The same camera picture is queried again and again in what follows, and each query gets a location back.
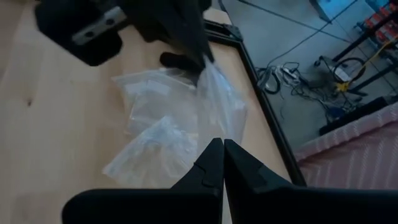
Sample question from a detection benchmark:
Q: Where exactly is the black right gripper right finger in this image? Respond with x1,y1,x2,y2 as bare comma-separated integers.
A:
224,139,398,224

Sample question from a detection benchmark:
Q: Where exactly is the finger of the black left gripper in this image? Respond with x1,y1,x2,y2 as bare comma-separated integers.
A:
174,0,215,65
123,0,206,68

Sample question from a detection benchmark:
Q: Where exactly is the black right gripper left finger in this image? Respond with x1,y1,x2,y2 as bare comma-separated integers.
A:
62,138,225,224

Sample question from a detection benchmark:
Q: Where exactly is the pink chevron curtain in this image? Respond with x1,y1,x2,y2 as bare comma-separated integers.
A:
294,102,398,190

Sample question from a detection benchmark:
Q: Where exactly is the white power strip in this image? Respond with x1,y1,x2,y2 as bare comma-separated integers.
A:
281,64,300,79

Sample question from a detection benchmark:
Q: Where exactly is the shelf with red boxes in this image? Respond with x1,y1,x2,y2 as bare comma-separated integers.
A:
331,0,398,94

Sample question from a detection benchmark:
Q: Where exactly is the black aluminium table frame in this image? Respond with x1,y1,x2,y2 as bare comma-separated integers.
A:
203,19,308,187

